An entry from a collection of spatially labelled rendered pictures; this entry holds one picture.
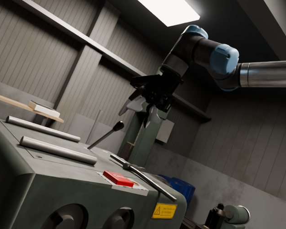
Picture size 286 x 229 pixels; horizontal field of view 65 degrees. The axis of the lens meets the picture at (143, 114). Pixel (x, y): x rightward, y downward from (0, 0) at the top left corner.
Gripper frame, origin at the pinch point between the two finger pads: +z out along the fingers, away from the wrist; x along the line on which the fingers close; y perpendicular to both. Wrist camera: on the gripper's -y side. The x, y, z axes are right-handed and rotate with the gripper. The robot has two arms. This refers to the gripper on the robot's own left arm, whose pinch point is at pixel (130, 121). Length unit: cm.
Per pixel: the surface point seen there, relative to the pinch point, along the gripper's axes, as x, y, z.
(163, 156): 399, -181, 70
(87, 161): -12.3, 4.7, 14.2
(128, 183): -9.8, 17.7, 11.1
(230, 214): 142, 22, 28
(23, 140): -28.4, -0.6, 15.0
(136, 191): -6.5, 19.1, 12.2
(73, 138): 3.2, -21.7, 20.2
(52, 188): -28.7, 16.0, 14.7
